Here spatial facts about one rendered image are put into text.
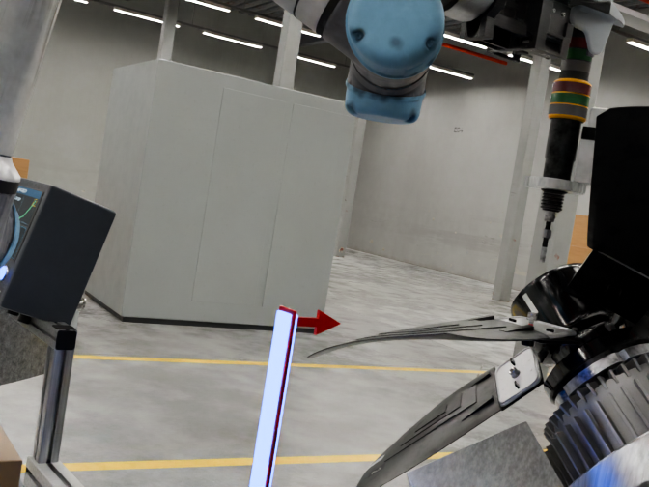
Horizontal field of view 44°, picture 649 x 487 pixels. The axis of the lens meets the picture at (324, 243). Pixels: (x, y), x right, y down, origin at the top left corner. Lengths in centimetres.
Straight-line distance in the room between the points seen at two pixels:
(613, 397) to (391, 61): 47
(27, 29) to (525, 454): 68
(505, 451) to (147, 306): 633
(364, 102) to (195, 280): 654
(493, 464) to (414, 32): 51
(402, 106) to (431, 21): 16
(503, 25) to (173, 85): 629
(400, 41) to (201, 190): 660
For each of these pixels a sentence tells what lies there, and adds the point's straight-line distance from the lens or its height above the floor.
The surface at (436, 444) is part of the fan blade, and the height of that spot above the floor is 101.
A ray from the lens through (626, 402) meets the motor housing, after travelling 93.
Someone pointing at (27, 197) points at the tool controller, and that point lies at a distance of 131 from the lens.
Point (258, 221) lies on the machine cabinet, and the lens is 743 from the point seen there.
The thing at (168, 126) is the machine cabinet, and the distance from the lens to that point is 708.
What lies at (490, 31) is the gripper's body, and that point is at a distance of 87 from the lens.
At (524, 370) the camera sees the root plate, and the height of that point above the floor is 112.
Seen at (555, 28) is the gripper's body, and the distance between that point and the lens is 93.
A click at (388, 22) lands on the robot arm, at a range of 63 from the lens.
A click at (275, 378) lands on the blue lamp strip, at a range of 75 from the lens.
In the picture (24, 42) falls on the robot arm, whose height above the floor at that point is 140.
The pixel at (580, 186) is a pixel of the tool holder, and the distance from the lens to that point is 97.
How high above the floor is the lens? 129
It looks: 3 degrees down
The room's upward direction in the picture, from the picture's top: 9 degrees clockwise
